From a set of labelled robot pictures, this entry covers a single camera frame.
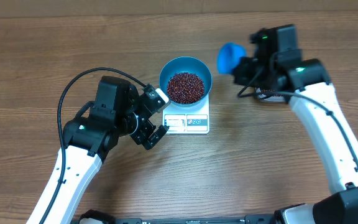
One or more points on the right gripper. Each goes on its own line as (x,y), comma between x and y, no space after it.
(242,73)

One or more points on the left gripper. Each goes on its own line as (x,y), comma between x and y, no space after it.
(142,135)

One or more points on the blue plastic measuring scoop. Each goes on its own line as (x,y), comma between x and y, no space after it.
(229,57)

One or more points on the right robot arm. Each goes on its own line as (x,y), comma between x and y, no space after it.
(308,90)

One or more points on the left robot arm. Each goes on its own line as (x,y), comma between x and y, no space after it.
(118,110)

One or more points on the white digital kitchen scale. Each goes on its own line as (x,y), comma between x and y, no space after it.
(187,119)

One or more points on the red beans in bowl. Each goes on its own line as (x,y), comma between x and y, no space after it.
(185,88)

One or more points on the blue metal bowl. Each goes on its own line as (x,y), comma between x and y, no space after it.
(186,64)

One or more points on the clear plastic container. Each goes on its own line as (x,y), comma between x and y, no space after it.
(268,99)

